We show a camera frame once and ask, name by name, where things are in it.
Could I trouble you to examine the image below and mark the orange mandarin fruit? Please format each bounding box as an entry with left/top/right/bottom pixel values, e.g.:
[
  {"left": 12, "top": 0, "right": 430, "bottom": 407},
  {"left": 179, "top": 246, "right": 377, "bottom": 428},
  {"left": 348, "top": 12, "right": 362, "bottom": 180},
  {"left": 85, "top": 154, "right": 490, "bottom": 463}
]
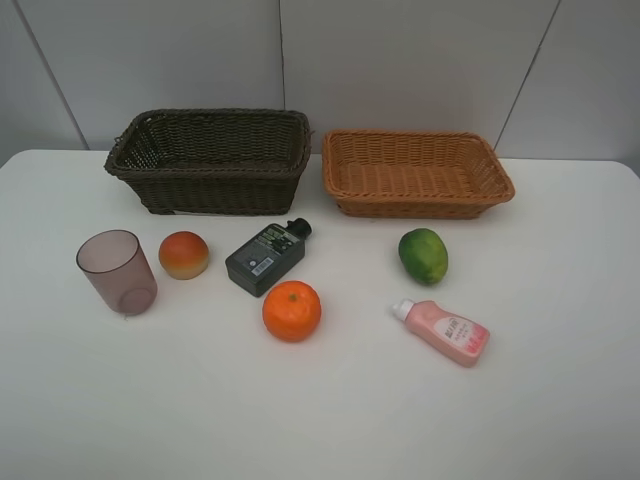
[{"left": 262, "top": 281, "right": 322, "bottom": 343}]

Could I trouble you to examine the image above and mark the red-yellow peach fruit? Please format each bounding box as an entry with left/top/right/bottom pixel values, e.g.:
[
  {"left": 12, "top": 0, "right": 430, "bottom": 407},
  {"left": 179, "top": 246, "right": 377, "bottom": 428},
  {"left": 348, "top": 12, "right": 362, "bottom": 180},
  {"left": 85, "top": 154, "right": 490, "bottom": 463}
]
[{"left": 158, "top": 231, "right": 209, "bottom": 280}]

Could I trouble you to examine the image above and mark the dark brown wicker basket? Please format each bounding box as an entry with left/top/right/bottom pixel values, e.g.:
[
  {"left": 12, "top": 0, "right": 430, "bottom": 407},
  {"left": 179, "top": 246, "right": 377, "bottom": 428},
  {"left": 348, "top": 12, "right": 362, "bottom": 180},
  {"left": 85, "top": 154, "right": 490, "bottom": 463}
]
[{"left": 105, "top": 108, "right": 312, "bottom": 216}]

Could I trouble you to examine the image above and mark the light orange wicker basket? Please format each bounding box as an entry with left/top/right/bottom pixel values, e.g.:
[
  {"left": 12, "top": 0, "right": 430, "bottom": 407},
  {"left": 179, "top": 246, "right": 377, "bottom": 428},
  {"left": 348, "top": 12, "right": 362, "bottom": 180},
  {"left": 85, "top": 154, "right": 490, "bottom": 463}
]
[{"left": 322, "top": 129, "right": 515, "bottom": 219}]

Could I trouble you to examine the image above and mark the pink bottle white cap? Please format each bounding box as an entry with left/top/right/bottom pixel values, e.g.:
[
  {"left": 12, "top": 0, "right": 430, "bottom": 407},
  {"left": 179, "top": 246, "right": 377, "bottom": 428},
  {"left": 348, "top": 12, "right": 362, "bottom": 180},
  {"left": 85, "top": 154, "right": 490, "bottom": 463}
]
[{"left": 391, "top": 299, "right": 490, "bottom": 368}]

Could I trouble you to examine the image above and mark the dark grey rectangular bottle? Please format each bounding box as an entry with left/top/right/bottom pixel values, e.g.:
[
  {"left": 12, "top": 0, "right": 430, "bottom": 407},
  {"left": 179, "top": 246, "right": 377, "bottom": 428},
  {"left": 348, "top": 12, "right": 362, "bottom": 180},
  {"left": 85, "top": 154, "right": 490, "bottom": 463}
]
[{"left": 225, "top": 218, "right": 312, "bottom": 298}]

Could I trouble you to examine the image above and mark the green lime fruit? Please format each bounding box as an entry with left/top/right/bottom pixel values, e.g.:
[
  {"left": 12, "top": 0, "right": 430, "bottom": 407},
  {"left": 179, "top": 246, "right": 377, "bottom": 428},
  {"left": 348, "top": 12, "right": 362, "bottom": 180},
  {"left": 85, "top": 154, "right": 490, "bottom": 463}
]
[{"left": 398, "top": 228, "right": 449, "bottom": 285}]

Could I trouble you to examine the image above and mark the translucent purple plastic cup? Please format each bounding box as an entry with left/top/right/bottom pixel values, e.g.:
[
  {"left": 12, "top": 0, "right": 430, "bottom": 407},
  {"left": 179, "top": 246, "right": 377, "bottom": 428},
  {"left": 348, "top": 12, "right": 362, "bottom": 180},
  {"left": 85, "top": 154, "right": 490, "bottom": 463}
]
[{"left": 76, "top": 229, "right": 158, "bottom": 316}]

